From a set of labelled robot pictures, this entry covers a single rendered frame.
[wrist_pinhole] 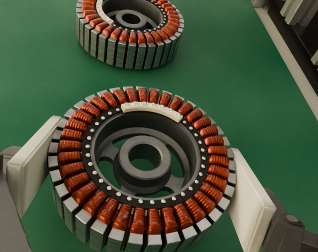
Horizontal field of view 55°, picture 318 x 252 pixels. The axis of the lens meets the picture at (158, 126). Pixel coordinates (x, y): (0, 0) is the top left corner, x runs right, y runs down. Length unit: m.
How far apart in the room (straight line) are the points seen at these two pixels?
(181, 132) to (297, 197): 0.12
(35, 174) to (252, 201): 0.11
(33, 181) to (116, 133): 0.07
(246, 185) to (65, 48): 0.23
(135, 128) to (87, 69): 0.11
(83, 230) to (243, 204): 0.09
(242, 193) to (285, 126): 0.16
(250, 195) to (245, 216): 0.01
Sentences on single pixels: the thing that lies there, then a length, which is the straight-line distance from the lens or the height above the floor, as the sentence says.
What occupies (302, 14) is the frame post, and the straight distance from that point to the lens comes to 0.46.
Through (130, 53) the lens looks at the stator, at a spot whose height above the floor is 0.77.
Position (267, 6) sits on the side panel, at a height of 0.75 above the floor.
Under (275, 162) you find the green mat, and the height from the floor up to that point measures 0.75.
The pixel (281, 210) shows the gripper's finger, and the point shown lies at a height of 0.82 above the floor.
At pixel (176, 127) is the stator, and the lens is 0.20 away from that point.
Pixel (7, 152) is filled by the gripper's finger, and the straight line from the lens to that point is 0.17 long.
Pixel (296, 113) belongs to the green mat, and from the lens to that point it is 0.35.
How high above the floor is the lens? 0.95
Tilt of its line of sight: 49 degrees down
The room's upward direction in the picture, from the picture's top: 18 degrees clockwise
